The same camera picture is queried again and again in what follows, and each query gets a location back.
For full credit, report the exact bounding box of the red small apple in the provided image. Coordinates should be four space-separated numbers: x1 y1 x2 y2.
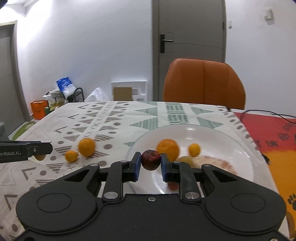
141 150 162 171
167 182 179 191

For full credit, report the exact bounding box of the large orange front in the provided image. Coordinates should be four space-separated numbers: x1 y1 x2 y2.
156 138 180 162

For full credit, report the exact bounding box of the large orange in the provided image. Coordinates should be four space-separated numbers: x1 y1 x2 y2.
78 138 96 157
156 138 180 162

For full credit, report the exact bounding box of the small orange kumquat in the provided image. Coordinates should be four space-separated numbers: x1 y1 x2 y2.
188 143 201 157

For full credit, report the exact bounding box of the green yellow small fruit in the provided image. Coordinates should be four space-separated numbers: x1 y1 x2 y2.
178 156 194 167

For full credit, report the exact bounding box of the peeled pomelo piece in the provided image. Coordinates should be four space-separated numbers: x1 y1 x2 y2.
192 156 237 175

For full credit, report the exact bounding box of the small yellow fruit under finger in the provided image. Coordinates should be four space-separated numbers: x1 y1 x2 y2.
34 155 46 161

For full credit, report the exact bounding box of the grey side door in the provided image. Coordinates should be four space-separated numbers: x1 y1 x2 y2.
0 21 31 135

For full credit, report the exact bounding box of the large orange back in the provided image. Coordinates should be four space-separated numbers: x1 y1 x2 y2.
78 138 96 157

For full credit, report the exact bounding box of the white round plate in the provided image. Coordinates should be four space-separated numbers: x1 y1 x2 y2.
124 124 253 194

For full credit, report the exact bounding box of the small orange near gripper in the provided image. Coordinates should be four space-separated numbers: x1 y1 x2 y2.
65 150 78 163

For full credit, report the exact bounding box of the orange box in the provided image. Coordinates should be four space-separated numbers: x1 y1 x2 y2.
31 100 48 120

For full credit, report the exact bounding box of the patterned white tablecloth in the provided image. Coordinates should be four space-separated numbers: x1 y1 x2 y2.
1 101 276 240

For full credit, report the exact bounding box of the clear plastic bag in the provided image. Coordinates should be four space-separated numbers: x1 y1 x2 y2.
85 87 109 102

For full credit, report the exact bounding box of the black metal rack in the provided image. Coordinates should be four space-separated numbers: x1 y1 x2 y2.
43 88 85 108

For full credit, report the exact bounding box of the white foam packaging board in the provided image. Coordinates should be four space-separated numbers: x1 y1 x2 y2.
111 80 147 101

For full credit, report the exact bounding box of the blue white plastic bag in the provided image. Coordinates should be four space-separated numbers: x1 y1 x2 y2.
56 77 76 99

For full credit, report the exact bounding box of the orange chair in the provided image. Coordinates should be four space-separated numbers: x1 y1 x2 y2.
163 58 246 109

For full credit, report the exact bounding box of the red orange cartoon mat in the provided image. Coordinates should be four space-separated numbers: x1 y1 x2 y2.
235 110 295 240

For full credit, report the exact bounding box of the black cable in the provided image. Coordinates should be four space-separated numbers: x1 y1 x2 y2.
226 107 296 125

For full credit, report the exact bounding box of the black door handle lock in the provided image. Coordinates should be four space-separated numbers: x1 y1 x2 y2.
159 35 173 53

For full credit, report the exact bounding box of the white wall socket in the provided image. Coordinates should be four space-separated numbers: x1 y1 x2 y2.
228 20 232 29

